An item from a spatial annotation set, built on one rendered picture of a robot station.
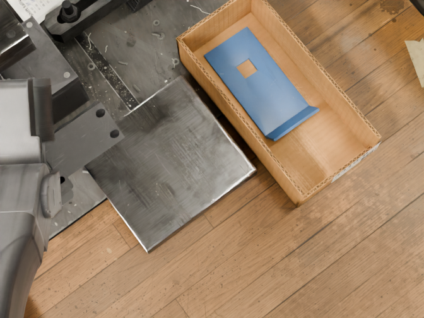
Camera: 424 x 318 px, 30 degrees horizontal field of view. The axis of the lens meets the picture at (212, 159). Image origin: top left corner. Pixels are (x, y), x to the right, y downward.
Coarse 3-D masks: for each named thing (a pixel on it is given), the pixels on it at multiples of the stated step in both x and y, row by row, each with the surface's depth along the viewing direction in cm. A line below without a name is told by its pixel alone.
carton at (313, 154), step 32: (256, 0) 100; (192, 32) 98; (224, 32) 105; (256, 32) 104; (288, 32) 97; (192, 64) 99; (288, 64) 103; (320, 64) 96; (224, 96) 95; (320, 96) 102; (256, 128) 101; (320, 128) 101; (352, 128) 99; (288, 160) 100; (320, 160) 100; (352, 160) 97; (288, 192) 97
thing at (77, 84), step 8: (72, 88) 97; (80, 88) 98; (56, 96) 95; (64, 96) 97; (72, 96) 98; (80, 96) 100; (56, 104) 97; (64, 104) 99; (72, 104) 101; (80, 104) 102; (56, 112) 99; (64, 112) 101; (56, 120) 101
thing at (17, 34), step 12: (0, 0) 81; (0, 12) 80; (0, 24) 80; (12, 24) 80; (0, 36) 80; (12, 36) 79; (24, 36) 79; (0, 48) 79; (12, 48) 80; (24, 48) 81; (36, 48) 83; (0, 60) 80; (12, 60) 81; (0, 72) 82
